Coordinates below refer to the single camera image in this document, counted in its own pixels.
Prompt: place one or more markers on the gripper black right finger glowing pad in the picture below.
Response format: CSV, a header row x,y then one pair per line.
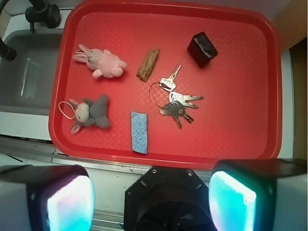
x,y
259,195

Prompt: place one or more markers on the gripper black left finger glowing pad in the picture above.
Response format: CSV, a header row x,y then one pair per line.
x,y
45,198

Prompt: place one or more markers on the gray plush bunny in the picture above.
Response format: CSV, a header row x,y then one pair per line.
x,y
88,113

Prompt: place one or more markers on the blue sponge strip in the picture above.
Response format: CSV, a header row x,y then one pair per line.
x,y
139,132

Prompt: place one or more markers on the gray sink basin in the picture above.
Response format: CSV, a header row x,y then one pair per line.
x,y
26,83

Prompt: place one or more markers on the silver key bunch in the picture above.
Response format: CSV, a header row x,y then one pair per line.
x,y
176,107

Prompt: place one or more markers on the pink plush bunny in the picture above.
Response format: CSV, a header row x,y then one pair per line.
x,y
102,62

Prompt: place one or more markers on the red plastic tray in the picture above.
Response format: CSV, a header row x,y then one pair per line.
x,y
240,116

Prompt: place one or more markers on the dark brown box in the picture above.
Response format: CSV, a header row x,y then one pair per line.
x,y
201,49

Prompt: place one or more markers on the brown wood piece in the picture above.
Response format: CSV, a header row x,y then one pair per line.
x,y
147,65

